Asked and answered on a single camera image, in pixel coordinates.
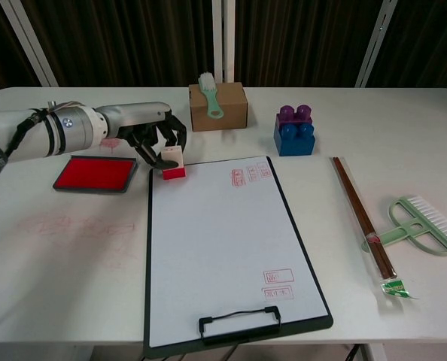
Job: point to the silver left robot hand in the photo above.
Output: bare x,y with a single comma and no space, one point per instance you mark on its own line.
133,116

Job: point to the white stamp with red base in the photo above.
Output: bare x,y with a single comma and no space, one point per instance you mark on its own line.
174,173

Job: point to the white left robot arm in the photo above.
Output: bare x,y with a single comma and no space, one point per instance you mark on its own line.
28,135

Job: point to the red ink pad with lid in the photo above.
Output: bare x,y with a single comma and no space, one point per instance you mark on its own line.
95,173

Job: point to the dark pleated curtain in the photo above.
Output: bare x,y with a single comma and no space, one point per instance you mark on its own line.
133,37

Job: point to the brown cardboard box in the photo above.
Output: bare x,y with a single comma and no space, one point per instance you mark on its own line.
231,109

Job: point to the white paper sheet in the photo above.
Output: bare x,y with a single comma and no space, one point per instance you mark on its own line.
216,233

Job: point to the purple toy block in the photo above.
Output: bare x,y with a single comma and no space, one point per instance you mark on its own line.
288,113

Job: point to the blue toy block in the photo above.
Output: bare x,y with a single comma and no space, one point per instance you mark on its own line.
295,144

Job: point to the black clipboard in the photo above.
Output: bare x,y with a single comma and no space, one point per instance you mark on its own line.
242,334

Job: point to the packaged brown chopsticks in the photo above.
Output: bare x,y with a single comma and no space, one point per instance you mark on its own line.
359,210

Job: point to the green fan-shaped brush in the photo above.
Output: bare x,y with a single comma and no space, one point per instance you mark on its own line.
400,231

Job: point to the white frame post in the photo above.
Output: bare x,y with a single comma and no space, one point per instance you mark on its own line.
31,45
223,37
376,41

